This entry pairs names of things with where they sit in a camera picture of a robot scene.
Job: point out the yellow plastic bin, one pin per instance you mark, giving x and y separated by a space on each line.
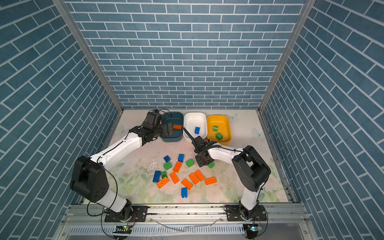
224 128

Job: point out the green lego small top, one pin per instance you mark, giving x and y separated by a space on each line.
211 165

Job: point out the left green circuit board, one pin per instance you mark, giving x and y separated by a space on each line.
123 230

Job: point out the green lego small lower-left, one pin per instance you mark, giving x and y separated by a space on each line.
163 174

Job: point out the green circuit board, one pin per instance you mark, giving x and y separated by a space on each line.
252 231
123 230

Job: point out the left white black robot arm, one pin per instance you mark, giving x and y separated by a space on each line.
90 174

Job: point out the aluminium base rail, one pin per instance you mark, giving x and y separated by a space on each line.
187 214

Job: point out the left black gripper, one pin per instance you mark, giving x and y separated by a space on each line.
162 127

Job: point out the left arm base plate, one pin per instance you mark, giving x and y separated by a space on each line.
128 215

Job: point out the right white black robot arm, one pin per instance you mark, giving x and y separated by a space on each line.
252 170

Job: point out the white plastic bin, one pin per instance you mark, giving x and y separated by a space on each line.
196 119

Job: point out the blue lego small top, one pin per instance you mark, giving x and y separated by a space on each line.
181 158

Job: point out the dark teal plastic bin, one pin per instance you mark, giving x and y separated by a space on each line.
170 119

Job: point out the blue lego small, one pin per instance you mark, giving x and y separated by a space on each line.
167 159
181 158

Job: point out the right green circuit board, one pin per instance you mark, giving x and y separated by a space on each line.
252 231

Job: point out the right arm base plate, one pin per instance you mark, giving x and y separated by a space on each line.
236 213

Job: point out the green lego small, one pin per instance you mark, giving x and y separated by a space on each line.
163 174
211 165

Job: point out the blue lego bottom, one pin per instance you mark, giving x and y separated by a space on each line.
184 192

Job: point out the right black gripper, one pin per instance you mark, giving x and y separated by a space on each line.
199 163

